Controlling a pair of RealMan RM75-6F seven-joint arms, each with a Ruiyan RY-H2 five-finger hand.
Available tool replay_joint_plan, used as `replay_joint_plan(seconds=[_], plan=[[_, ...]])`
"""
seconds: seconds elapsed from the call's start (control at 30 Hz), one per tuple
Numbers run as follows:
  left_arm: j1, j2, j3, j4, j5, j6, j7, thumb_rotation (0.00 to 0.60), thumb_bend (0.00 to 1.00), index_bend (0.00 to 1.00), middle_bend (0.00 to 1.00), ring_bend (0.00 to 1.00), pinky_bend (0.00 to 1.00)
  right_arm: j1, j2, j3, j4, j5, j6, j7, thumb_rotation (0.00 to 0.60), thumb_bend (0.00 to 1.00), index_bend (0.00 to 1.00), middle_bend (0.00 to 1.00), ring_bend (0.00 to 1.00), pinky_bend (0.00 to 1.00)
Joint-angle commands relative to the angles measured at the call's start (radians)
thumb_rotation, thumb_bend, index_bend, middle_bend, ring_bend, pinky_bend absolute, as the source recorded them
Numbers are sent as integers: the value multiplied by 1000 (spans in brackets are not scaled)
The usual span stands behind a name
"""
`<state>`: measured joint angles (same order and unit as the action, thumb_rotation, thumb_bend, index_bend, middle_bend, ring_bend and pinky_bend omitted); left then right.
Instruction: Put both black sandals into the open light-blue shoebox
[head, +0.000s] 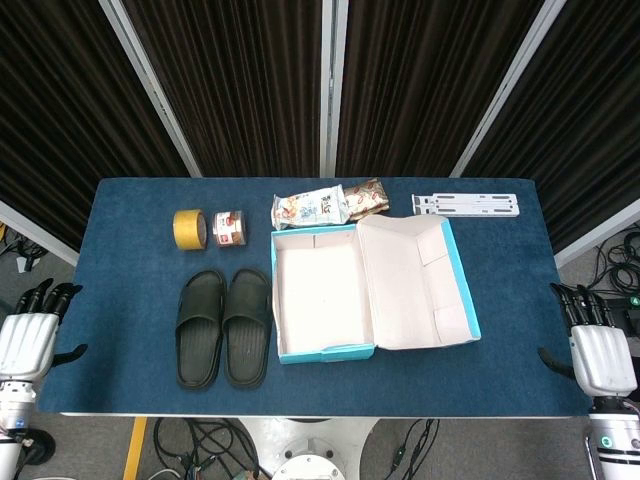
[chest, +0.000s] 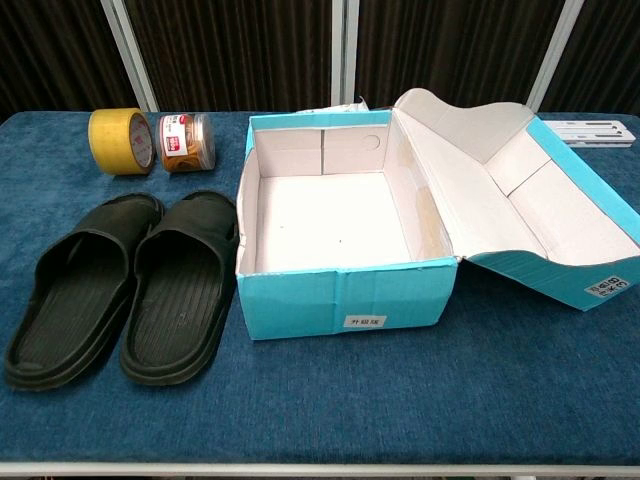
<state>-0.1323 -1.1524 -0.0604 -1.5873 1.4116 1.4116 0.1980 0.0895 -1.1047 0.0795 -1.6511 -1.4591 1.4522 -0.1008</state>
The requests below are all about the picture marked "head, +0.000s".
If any light blue shoe box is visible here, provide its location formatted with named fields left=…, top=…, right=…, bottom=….
left=269, top=213, right=482, bottom=365

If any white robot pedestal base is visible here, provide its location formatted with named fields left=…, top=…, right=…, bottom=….
left=239, top=414, right=386, bottom=480

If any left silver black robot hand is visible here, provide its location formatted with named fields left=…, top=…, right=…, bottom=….
left=0, top=279, right=89, bottom=384

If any white snack bag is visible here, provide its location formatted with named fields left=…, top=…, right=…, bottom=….
left=271, top=184, right=349, bottom=231

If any silver aluminium partition rail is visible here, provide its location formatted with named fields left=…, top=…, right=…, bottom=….
left=0, top=199, right=79, bottom=266
left=554, top=199, right=640, bottom=269

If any silver aluminium partition post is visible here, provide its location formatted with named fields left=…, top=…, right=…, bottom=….
left=98, top=0, right=204, bottom=179
left=448, top=0, right=569, bottom=179
left=319, top=0, right=349, bottom=177

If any brown gold snack bag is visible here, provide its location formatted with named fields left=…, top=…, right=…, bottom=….
left=343, top=180, right=390, bottom=221

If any yellow floor tape strip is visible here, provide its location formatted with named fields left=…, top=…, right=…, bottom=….
left=122, top=417, right=150, bottom=480

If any yellow tape roll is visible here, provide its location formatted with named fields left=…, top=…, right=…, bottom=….
left=172, top=209, right=208, bottom=251

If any white folding laptop stand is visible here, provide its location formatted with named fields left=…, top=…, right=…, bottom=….
left=411, top=192, right=521, bottom=219

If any black rubber slipper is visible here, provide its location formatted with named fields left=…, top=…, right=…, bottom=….
left=173, top=269, right=227, bottom=392
left=222, top=268, right=274, bottom=390

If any clear jar red label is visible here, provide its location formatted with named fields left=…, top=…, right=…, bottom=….
left=213, top=210, right=248, bottom=247

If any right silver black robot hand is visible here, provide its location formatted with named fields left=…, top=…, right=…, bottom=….
left=537, top=282, right=640, bottom=400

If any black floor cable bundle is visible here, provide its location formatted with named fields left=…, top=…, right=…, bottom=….
left=0, top=222, right=49, bottom=274
left=152, top=417, right=266, bottom=480
left=584, top=229, right=640, bottom=301

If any blue table cloth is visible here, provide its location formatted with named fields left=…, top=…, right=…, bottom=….
left=37, top=177, right=599, bottom=417

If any black round floor disc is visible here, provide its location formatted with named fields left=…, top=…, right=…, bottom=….
left=19, top=429, right=57, bottom=466

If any dark corrugated partition panel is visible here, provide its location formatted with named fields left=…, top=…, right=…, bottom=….
left=122, top=0, right=331, bottom=177
left=464, top=0, right=640, bottom=254
left=335, top=0, right=546, bottom=177
left=0, top=0, right=194, bottom=254

